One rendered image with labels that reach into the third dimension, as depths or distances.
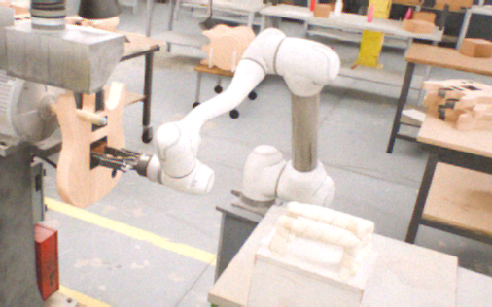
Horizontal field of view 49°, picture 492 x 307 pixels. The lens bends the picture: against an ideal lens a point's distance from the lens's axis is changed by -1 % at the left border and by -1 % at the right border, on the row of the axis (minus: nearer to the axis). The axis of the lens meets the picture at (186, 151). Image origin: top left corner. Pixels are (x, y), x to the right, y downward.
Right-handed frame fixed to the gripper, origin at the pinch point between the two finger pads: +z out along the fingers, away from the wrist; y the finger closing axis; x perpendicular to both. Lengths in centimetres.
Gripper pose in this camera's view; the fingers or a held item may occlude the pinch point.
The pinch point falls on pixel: (99, 153)
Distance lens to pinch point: 186.0
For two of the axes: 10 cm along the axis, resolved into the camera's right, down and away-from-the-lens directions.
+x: 0.8, -9.3, -3.6
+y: 4.3, -2.9, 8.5
